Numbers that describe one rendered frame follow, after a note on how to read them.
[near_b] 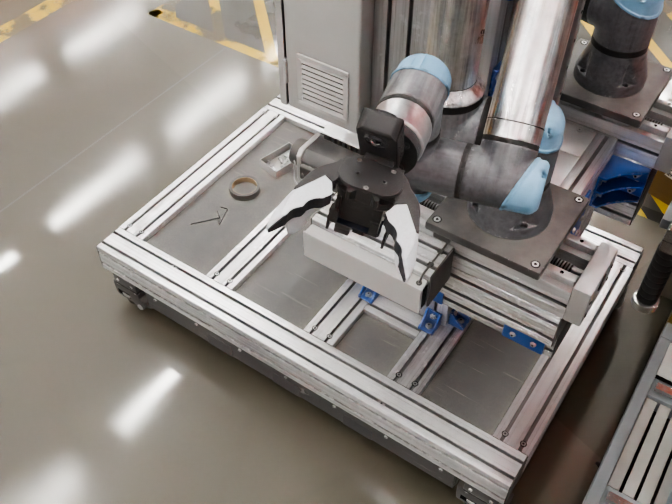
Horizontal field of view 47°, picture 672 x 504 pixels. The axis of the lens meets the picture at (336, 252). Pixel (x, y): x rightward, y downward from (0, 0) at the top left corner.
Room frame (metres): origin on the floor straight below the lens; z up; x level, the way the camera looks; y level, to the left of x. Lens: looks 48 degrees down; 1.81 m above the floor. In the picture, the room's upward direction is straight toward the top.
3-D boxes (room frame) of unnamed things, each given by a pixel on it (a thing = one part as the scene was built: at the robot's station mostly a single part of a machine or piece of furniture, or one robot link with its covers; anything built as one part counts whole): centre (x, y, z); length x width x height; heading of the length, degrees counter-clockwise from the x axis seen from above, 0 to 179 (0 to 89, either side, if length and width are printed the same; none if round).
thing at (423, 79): (0.80, -0.10, 1.21); 0.11 x 0.08 x 0.09; 160
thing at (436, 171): (0.80, -0.11, 1.12); 0.11 x 0.08 x 0.11; 70
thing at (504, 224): (1.01, -0.31, 0.87); 0.15 x 0.15 x 0.10
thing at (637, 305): (0.84, -0.54, 0.83); 0.04 x 0.04 x 0.16
